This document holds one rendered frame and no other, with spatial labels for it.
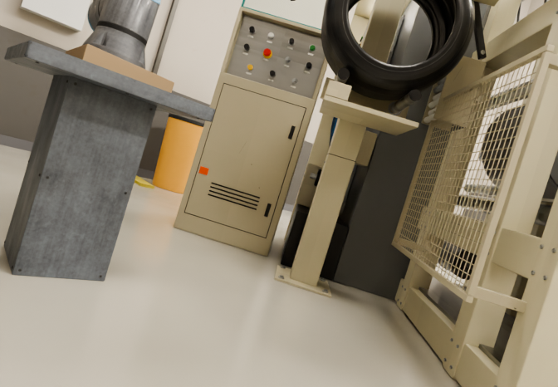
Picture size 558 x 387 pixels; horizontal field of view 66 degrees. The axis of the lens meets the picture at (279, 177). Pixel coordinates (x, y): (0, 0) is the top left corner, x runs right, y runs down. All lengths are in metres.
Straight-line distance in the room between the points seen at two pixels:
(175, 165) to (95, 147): 2.65
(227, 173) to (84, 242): 1.17
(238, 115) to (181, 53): 2.19
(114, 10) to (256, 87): 1.17
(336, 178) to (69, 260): 1.18
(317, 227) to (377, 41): 0.89
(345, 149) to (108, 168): 1.09
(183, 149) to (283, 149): 1.72
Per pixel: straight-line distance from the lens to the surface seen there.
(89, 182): 1.35
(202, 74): 4.61
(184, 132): 3.93
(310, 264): 2.06
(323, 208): 2.02
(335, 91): 1.68
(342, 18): 1.75
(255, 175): 2.38
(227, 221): 2.41
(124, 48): 1.39
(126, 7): 1.43
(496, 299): 1.31
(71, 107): 1.31
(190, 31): 4.57
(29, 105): 4.16
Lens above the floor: 0.49
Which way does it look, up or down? 1 degrees down
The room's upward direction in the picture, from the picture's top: 17 degrees clockwise
